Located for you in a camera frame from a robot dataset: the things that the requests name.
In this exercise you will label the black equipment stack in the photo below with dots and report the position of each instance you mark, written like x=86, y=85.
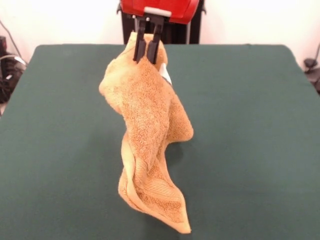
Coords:
x=7, y=75

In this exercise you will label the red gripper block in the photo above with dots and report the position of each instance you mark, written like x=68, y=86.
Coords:
x=180, y=10

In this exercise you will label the tan terry towel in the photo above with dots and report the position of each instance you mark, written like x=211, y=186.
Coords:
x=145, y=112

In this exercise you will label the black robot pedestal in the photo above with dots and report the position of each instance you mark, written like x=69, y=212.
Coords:
x=175, y=35

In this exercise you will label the dark green table cloth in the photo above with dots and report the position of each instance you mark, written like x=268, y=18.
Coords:
x=250, y=125

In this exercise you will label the black floor stand base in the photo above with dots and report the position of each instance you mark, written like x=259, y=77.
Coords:
x=310, y=62

